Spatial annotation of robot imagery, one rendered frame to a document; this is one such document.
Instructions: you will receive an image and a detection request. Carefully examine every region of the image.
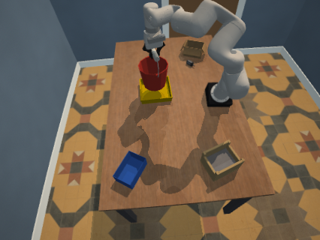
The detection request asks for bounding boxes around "blue open bin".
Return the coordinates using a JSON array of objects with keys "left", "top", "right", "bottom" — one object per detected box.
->
[{"left": 113, "top": 151, "right": 147, "bottom": 190}]

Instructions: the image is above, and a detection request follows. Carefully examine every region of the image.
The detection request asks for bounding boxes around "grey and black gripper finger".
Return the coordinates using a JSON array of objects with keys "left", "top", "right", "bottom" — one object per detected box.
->
[
  {"left": 143, "top": 44, "right": 153, "bottom": 59},
  {"left": 156, "top": 42, "right": 165, "bottom": 56}
]

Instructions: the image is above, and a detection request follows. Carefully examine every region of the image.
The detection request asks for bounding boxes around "brown cardboard box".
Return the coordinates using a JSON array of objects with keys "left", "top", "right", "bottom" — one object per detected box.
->
[{"left": 182, "top": 39, "right": 207, "bottom": 59}]

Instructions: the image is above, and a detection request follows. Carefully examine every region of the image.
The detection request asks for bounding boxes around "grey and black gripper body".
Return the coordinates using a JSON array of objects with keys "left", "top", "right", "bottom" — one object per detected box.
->
[{"left": 143, "top": 31, "right": 163, "bottom": 50}]

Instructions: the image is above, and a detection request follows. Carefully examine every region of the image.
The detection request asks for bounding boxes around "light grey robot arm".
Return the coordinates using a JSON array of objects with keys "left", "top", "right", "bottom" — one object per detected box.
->
[{"left": 143, "top": 0, "right": 249, "bottom": 103}]

